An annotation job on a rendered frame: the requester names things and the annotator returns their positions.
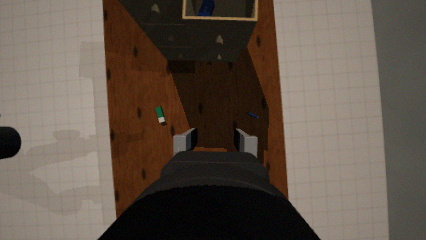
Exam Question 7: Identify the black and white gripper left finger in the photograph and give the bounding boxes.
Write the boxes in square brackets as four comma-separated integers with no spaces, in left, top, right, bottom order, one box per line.
[173,128,198,156]

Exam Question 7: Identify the dark olive drawer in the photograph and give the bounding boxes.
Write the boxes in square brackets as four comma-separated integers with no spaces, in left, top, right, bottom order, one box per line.
[122,0,183,22]
[158,46,200,60]
[200,48,239,62]
[182,0,258,50]
[141,23,191,46]

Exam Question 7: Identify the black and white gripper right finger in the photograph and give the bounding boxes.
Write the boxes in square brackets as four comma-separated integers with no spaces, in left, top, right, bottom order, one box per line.
[234,129,258,158]

